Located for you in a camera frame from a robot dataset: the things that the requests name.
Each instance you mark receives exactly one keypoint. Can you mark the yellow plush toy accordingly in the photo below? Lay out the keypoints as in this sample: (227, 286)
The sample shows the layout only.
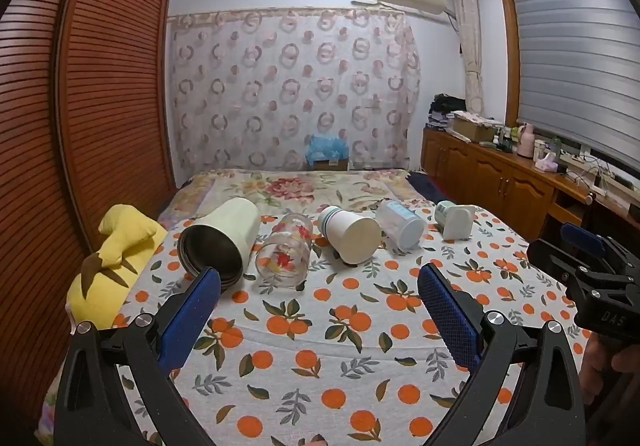
(120, 246)

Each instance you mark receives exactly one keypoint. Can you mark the beige tied window curtain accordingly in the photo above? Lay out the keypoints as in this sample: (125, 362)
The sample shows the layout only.
(469, 46)

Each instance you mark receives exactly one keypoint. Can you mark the orange fruit print blanket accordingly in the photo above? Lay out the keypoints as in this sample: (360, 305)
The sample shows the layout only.
(330, 351)

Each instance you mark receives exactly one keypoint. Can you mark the white power strip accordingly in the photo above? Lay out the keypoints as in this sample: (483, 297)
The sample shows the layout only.
(585, 170)

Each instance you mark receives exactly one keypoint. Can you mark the blue plastic bag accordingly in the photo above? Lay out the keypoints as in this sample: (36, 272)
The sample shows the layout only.
(326, 147)

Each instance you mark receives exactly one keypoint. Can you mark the wooden louvred wardrobe door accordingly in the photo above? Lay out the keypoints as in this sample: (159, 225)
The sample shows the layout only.
(30, 176)
(115, 91)

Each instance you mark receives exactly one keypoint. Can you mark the wooden sideboard cabinet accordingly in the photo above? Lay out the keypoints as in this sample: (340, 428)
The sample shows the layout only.
(500, 181)

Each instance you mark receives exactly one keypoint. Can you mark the small cardboard box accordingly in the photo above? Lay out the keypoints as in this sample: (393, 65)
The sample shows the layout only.
(331, 164)

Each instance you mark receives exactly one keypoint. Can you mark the green bottle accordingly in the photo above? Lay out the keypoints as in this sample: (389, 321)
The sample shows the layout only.
(555, 146)

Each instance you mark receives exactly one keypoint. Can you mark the floral bedsheet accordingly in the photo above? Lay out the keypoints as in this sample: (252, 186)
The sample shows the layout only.
(280, 191)

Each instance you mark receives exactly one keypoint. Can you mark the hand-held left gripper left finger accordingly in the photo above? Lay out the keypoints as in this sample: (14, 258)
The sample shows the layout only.
(192, 311)

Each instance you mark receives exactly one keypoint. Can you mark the clear glass cup floral print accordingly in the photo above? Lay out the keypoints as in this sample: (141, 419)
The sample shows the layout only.
(282, 253)

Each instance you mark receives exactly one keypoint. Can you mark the pile of folded clothes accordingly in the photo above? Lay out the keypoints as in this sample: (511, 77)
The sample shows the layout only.
(445, 112)

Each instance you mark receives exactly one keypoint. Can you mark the grey window blind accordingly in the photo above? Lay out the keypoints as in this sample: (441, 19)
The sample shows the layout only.
(580, 61)

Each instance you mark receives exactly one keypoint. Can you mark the pink thermos jug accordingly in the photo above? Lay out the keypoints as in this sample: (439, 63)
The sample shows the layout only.
(525, 142)

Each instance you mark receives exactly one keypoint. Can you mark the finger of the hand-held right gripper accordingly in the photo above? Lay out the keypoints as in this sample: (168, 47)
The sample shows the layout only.
(550, 258)
(582, 238)

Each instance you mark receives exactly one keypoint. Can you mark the person's right hand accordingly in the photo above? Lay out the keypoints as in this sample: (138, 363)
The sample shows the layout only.
(599, 368)

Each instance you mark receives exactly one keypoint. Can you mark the dark blue cloth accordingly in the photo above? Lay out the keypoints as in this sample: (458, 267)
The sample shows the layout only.
(425, 186)

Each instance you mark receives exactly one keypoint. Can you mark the clear plastic cup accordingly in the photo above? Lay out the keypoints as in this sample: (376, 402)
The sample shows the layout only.
(402, 223)

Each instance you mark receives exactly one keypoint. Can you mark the white paper cup teal stripes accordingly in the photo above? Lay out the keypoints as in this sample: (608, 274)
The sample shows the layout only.
(352, 236)

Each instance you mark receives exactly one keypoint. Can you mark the brown cardboard box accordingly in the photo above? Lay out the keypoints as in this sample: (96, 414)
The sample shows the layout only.
(472, 130)

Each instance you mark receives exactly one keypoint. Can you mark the circle print curtain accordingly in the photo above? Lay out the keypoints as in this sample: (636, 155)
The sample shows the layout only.
(290, 86)

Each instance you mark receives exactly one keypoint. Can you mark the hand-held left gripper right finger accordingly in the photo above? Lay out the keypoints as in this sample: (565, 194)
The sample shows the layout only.
(450, 318)

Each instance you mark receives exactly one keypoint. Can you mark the cream steel tumbler cup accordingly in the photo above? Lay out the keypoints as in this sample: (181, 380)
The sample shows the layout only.
(225, 238)

